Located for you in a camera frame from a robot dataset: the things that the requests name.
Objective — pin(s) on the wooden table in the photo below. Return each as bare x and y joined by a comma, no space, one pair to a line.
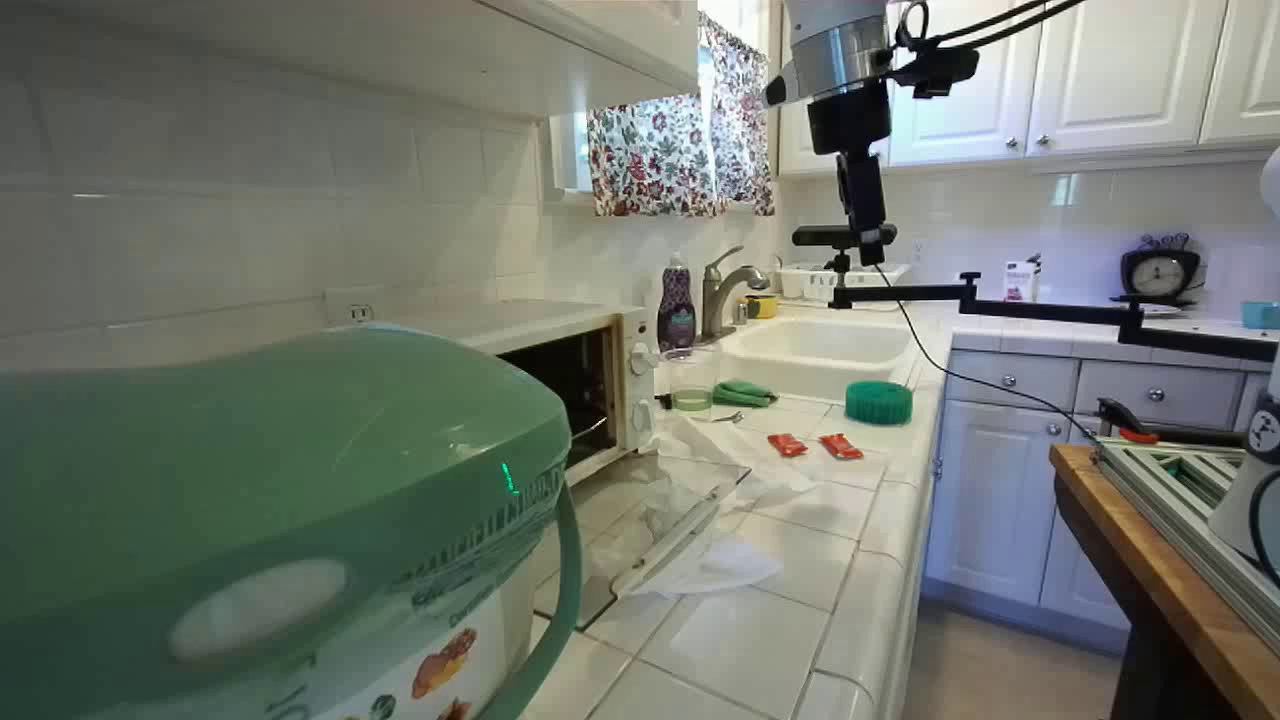
1173,602

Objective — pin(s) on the white toaster oven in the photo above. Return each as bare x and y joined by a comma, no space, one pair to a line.
535,335

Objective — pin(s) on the white cabinet drawer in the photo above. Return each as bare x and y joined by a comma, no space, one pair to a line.
1162,395
1014,378

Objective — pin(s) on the silver faucet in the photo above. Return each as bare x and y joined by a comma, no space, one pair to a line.
726,285

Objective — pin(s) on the clear green-banded plastic container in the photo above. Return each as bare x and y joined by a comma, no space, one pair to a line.
688,402

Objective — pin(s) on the small white bottle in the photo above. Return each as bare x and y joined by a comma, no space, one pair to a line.
1022,283

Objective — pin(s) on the white lower cabinet door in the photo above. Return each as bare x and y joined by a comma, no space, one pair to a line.
992,507
1083,574

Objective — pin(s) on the black mounted camera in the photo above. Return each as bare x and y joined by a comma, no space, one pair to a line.
834,236

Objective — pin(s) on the purple dish soap bottle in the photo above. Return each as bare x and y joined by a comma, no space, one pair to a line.
679,313

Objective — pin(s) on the green round container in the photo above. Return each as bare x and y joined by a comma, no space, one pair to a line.
878,402

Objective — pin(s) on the translucent white plastic bag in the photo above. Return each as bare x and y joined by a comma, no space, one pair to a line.
774,487

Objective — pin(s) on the yellow sponge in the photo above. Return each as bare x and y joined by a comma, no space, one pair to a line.
765,307

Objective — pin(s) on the white kitchen sink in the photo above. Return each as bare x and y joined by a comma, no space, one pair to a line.
812,350

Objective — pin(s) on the aluminium rail frame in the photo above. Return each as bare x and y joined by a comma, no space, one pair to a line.
1173,500

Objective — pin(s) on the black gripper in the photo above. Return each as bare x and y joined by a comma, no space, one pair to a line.
853,123

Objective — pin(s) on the white oven knob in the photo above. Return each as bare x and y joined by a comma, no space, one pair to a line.
642,417
642,357

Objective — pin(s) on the green plastic container lid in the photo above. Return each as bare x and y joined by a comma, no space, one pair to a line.
266,507

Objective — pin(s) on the teal small container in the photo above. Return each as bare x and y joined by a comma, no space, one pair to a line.
1263,318

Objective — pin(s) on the white wall cabinet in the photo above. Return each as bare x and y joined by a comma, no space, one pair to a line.
400,45

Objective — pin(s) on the red sauce packet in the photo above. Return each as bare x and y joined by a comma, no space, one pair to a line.
787,445
840,445

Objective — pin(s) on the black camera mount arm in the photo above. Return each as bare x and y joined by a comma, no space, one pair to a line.
1053,313

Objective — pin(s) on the wrist mounted camera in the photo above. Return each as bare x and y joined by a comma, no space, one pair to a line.
938,71

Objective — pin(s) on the black alarm clock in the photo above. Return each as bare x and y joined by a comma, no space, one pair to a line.
1158,272

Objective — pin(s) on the white wall outlet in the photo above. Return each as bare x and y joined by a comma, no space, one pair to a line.
353,307

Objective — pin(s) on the floral window curtain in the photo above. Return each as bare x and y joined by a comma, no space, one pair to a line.
681,154

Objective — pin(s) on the black orange clamp tool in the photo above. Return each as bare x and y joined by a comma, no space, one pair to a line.
1173,425

